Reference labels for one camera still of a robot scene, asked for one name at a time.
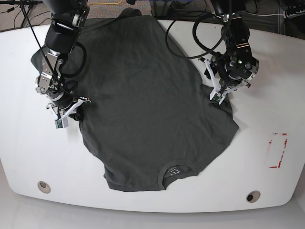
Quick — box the grey metal frame background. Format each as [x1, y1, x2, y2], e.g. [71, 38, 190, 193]
[149, 0, 173, 19]

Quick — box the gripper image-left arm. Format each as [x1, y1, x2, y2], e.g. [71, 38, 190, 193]
[46, 97, 91, 121]

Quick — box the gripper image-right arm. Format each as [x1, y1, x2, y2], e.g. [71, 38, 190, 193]
[199, 57, 251, 95]

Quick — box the wrist camera on image-left arm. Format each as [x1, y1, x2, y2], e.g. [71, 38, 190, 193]
[55, 117, 69, 129]

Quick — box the black tripod stand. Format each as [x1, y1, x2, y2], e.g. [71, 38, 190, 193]
[0, 0, 43, 29]

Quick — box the yellow cable on floor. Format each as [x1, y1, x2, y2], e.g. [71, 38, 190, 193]
[88, 0, 123, 7]

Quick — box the right table cable grommet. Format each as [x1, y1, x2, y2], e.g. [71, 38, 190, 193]
[246, 190, 261, 203]

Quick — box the dark grey T-shirt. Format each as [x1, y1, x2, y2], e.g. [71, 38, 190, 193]
[30, 7, 240, 192]

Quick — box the table cable grommet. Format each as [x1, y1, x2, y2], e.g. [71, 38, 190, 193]
[38, 181, 51, 194]
[246, 190, 261, 203]

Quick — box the red tape rectangle marking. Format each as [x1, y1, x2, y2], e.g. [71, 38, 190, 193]
[267, 133, 288, 168]

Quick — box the wrist camera on image-right arm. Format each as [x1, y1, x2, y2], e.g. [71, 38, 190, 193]
[210, 91, 225, 105]

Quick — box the white power strip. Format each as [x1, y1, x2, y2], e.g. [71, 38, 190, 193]
[284, 4, 305, 19]

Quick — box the left table cable grommet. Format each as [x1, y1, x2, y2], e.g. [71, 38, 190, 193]
[38, 181, 51, 194]

